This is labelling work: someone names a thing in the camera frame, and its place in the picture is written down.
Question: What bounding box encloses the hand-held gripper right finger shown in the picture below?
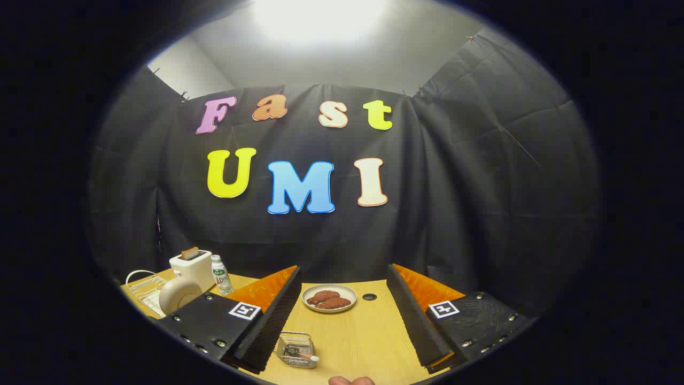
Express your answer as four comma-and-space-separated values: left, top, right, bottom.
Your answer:
386, 263, 531, 375

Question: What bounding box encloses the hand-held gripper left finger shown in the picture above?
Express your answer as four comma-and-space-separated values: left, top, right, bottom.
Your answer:
157, 265, 302, 375

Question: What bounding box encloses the metal wire basket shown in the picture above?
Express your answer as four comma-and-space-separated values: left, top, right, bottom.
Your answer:
274, 332, 317, 369

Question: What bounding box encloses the cream white plate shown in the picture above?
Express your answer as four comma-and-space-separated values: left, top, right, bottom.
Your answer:
159, 275, 203, 316

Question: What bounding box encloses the white wire dish rack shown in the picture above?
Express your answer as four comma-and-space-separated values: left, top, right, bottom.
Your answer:
126, 270, 169, 319

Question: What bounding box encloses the beige plate with meat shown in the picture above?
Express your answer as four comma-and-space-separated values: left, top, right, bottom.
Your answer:
302, 283, 357, 313

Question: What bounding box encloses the plastic bottle green label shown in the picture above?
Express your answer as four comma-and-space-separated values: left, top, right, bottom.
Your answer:
211, 255, 234, 296

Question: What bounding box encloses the white toaster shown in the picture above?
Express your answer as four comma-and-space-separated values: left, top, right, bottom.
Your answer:
169, 250, 215, 294

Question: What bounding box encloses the black backdrop cloth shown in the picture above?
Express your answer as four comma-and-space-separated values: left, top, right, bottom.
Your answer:
88, 27, 602, 321

